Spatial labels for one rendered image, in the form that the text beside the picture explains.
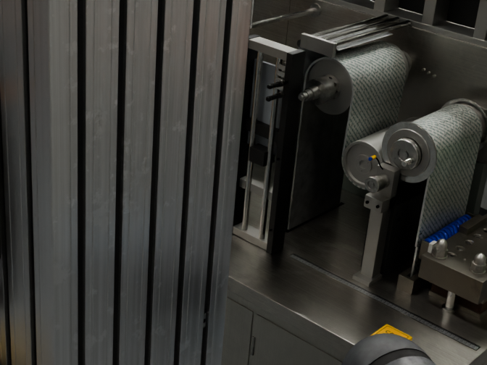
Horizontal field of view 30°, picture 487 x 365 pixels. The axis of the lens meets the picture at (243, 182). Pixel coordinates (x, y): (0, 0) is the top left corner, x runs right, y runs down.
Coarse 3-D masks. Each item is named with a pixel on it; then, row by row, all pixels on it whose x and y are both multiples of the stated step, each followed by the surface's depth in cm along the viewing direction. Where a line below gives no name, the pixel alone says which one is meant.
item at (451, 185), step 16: (464, 160) 220; (448, 176) 216; (464, 176) 223; (432, 192) 212; (448, 192) 219; (464, 192) 227; (432, 208) 216; (448, 208) 223; (464, 208) 231; (432, 224) 219; (448, 224) 226; (416, 240) 216
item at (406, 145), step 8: (400, 144) 208; (408, 144) 207; (416, 144) 207; (392, 152) 210; (400, 152) 209; (408, 152) 208; (416, 152) 206; (392, 160) 211; (400, 160) 209; (416, 160) 206; (400, 168) 210; (408, 168) 208
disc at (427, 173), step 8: (392, 128) 211; (400, 128) 209; (408, 128) 208; (416, 128) 206; (384, 136) 213; (424, 136) 206; (384, 144) 214; (432, 144) 205; (384, 152) 214; (432, 152) 205; (384, 160) 215; (432, 160) 206; (432, 168) 206; (400, 176) 213; (408, 176) 212; (416, 176) 210; (424, 176) 209
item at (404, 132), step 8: (480, 120) 223; (392, 136) 211; (400, 136) 210; (408, 136) 208; (416, 136) 207; (392, 144) 212; (424, 144) 206; (424, 152) 206; (424, 160) 207; (416, 168) 209; (424, 168) 208
